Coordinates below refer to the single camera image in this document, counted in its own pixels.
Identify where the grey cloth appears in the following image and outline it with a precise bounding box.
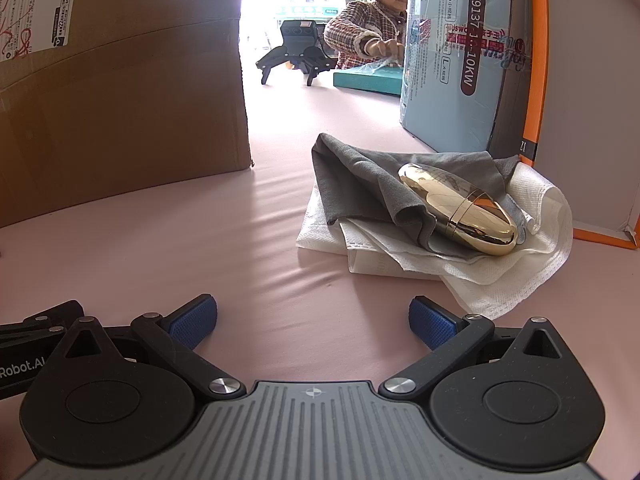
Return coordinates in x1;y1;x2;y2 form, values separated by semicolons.
311;132;536;261

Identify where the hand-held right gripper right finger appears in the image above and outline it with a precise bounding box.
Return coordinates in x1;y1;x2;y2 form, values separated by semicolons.
378;296;576;402

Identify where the light blue printed box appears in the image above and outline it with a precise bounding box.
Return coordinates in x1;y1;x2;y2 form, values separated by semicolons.
399;0;532;157

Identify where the large brown cardboard box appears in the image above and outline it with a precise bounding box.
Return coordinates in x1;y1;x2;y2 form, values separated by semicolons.
0;0;256;228

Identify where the orange box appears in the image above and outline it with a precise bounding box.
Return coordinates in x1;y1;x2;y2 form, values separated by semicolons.
519;0;640;251

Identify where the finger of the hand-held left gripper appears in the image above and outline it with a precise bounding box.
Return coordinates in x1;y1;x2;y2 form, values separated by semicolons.
0;300;84;347

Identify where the gold oval case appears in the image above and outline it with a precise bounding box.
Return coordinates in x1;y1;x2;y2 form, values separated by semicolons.
398;162;519;257

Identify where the teal flat box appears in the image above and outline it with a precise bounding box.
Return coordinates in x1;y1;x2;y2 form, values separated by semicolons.
332;64;405;97

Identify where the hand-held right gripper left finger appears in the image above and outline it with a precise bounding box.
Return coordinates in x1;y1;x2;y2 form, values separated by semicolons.
60;294;247;402

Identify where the white nonwoven dust bag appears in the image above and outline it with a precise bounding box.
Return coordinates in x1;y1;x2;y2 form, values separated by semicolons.
296;161;574;322

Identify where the clear plastic wrap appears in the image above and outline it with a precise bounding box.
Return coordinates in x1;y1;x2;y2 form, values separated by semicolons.
356;54;406;75

